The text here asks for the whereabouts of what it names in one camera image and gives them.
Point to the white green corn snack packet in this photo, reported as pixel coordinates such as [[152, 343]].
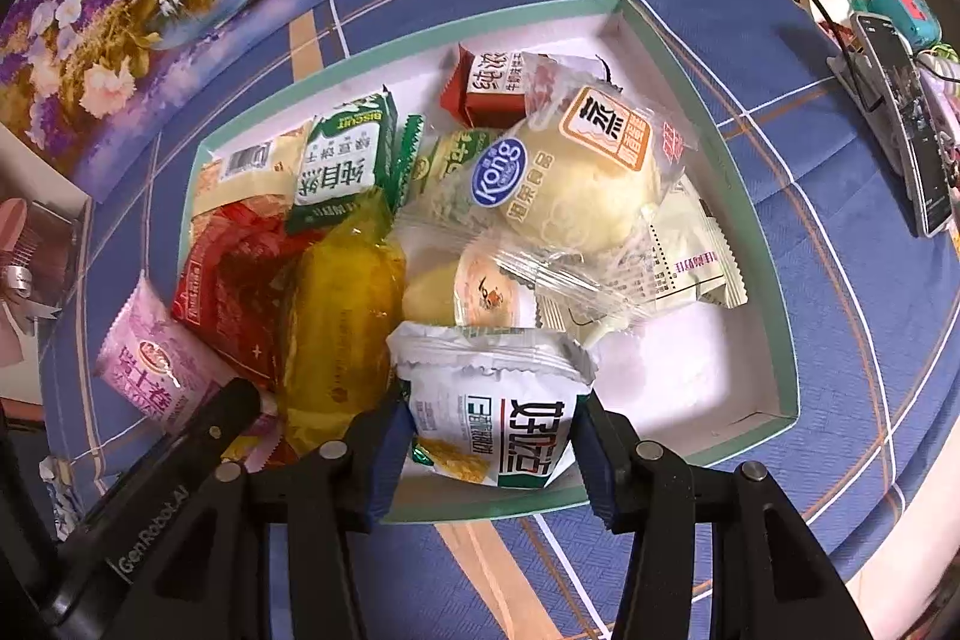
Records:
[[495, 415]]

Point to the red pyramid snack packet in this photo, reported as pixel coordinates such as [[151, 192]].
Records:
[[232, 295]]

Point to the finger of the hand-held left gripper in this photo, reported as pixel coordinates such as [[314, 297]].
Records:
[[225, 419]]

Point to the teal toy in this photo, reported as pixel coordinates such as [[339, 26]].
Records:
[[896, 10]]

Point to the smartphone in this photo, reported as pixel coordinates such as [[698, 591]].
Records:
[[900, 123]]

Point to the green edged clear cookie packet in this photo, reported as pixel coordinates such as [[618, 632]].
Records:
[[442, 160]]

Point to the blue plaid tablecloth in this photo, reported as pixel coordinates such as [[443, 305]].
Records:
[[825, 310]]

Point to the cream pudding cup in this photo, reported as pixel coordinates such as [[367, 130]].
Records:
[[435, 295]]

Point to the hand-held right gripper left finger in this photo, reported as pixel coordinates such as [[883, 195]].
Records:
[[386, 460]]

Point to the pink swiss roll packet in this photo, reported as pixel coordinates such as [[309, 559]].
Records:
[[157, 362]]

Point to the white box with green rim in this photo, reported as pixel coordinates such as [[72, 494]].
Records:
[[712, 377]]

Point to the cream bread packet with barcode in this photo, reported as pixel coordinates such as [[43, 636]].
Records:
[[240, 175]]

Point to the white pastry packet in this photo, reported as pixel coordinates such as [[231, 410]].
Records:
[[690, 265]]

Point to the crumpled blue white wrapper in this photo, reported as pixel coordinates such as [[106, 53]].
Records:
[[56, 497]]

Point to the yellow soft bread packet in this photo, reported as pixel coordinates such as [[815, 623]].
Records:
[[337, 325]]

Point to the pink ribbon gift box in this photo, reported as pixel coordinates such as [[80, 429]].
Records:
[[26, 280]]

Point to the brown red biscuit packet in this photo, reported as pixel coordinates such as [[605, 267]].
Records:
[[487, 85]]

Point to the green white biscuit packet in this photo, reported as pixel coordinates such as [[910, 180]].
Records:
[[345, 160]]

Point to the clear steamed bun packet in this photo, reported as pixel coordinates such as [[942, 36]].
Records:
[[570, 190]]

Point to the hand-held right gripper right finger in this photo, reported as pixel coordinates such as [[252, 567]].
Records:
[[592, 460]]

